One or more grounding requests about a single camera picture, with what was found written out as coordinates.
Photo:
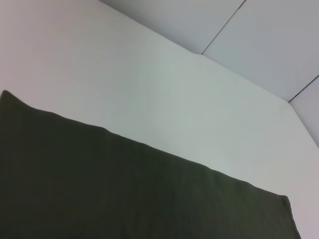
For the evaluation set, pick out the dark green FREE T-shirt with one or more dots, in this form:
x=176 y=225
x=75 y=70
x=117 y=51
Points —
x=124 y=186

